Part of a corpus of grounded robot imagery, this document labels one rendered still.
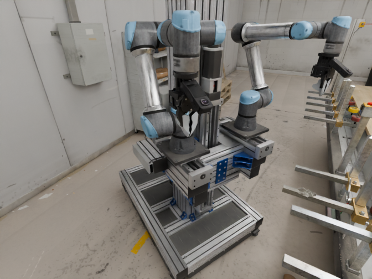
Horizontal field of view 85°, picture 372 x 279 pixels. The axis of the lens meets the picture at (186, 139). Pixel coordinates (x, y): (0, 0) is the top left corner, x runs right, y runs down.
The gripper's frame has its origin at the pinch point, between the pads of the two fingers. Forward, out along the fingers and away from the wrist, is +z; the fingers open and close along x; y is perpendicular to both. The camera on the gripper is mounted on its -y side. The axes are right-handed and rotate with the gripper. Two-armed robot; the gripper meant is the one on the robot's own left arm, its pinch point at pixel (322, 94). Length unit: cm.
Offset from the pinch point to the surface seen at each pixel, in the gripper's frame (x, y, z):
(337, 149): -72, 5, 62
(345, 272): 33, -46, 62
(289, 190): 26, -11, 46
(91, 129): 93, 222, 89
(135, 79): 16, 248, 40
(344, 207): 14, -33, 46
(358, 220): 15, -40, 47
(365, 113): -34.3, -11.7, 14.2
